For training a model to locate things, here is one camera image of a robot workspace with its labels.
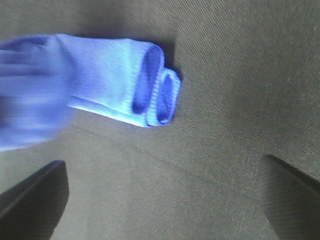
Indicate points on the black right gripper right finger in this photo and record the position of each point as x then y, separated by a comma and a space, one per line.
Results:
289, 198

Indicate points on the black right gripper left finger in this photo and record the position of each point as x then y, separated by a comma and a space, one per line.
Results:
32, 209

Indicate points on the blue microfibre towel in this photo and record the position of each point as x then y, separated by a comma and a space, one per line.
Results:
43, 77

